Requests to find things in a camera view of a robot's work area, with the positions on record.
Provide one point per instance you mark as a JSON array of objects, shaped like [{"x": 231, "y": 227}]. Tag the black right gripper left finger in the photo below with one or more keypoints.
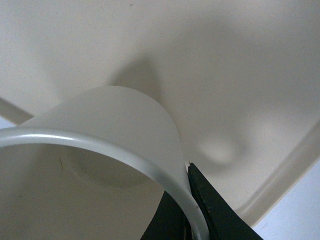
[{"x": 169, "y": 222}]

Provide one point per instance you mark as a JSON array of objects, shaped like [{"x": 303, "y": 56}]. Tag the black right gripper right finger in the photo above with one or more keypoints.
[{"x": 222, "y": 222}]

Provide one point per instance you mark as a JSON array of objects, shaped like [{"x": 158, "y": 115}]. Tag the cream mug with black handle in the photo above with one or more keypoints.
[{"x": 93, "y": 168}]

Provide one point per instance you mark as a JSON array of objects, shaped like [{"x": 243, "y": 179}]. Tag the beige rectangular plastic tray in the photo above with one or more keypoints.
[{"x": 240, "y": 78}]

